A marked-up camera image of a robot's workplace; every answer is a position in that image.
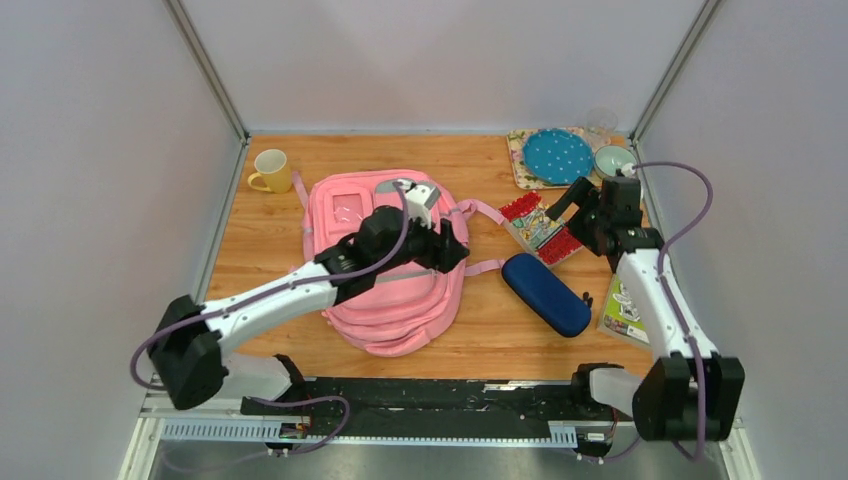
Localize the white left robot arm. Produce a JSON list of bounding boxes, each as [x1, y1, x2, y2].
[[130, 206, 469, 410]]

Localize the clear drinking glass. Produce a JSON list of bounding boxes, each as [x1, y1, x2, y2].
[[585, 107, 618, 144]]

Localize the colourful red-edged book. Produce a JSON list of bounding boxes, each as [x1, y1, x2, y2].
[[498, 191, 583, 269]]

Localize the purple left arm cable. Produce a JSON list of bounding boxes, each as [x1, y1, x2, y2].
[[129, 178, 412, 465]]

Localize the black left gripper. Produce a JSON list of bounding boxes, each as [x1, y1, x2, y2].
[[374, 208, 470, 276]]

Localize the pink student backpack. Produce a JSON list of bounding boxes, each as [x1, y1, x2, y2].
[[292, 169, 504, 357]]

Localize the floral placemat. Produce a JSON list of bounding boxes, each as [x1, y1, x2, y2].
[[506, 127, 630, 190]]

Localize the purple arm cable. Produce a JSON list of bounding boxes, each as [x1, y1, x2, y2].
[[129, 178, 412, 465], [576, 160, 715, 465]]

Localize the blue glasses case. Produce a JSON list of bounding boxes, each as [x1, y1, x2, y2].
[[501, 253, 592, 338]]

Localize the blue polka dot plate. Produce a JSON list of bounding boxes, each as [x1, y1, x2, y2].
[[522, 129, 594, 185]]

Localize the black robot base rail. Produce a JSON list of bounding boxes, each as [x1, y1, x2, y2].
[[240, 377, 632, 443]]

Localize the green comic book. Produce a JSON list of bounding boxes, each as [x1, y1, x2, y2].
[[597, 275, 651, 351]]

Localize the pale green bowl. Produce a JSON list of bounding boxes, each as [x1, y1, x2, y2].
[[593, 145, 637, 180]]

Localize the yellow mug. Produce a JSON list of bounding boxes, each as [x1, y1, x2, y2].
[[247, 149, 292, 194]]

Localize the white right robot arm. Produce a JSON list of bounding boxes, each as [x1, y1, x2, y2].
[[546, 176, 745, 443]]

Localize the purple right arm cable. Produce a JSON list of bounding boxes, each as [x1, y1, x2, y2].
[[576, 160, 715, 465]]

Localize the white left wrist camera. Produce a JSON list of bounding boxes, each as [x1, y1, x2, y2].
[[395, 178, 441, 228]]

